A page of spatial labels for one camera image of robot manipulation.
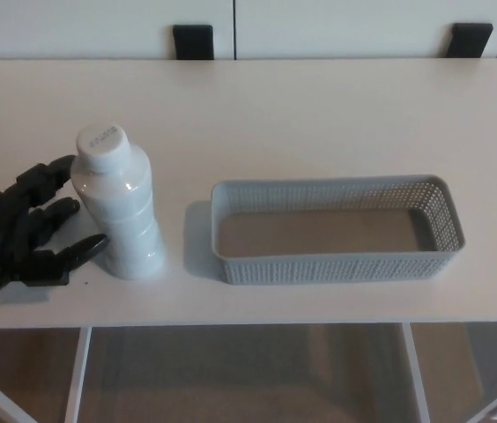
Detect grey perforated plastic basket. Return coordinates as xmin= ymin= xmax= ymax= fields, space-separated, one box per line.
xmin=210 ymin=174 xmax=468 ymax=286

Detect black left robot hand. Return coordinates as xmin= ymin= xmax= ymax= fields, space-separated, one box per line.
xmin=0 ymin=153 xmax=110 ymax=297

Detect black cabinet handle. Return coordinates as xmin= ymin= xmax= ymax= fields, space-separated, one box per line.
xmin=445 ymin=22 xmax=494 ymax=59
xmin=173 ymin=24 xmax=215 ymax=60

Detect white desk leg frame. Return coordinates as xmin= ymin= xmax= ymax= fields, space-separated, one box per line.
xmin=0 ymin=324 xmax=94 ymax=423
xmin=399 ymin=322 xmax=497 ymax=423

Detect white plastic bottle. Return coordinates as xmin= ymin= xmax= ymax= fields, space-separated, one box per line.
xmin=68 ymin=123 xmax=167 ymax=281

